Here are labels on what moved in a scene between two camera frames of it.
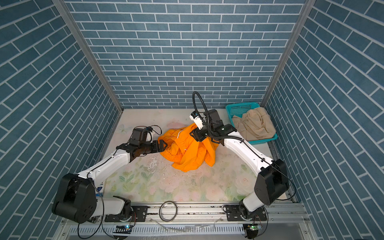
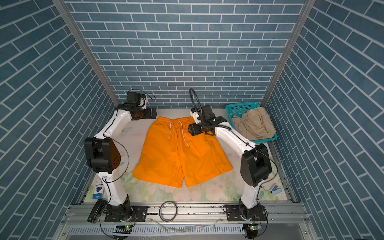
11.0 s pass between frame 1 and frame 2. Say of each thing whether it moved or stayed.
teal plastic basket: stayed
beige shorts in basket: stayed
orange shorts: moved
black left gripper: moved
